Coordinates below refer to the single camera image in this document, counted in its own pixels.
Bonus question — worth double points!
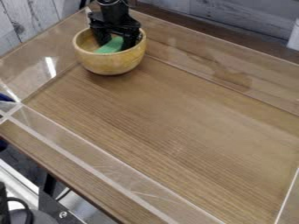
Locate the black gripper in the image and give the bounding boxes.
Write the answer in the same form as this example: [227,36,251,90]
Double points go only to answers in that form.
[88,0,141,51]

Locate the green rectangular block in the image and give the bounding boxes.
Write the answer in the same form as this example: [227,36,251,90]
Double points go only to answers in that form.
[95,36,124,53]

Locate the yellow-brown wooden bowl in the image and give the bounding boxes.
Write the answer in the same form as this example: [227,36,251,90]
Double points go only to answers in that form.
[72,28,147,75]

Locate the blue object at left edge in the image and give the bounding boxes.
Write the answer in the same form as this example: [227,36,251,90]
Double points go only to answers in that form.
[0,93,15,152]

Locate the clear acrylic tray walls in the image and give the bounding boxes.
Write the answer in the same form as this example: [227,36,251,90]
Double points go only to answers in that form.
[0,12,299,224]

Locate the black table leg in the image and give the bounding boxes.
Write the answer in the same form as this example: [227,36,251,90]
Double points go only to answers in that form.
[43,174,57,197]

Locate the grey metal bracket with screw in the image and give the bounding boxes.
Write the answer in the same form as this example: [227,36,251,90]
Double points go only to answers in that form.
[39,191,87,224]

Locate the black cable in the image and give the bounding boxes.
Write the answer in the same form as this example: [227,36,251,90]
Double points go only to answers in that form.
[0,197,35,224]

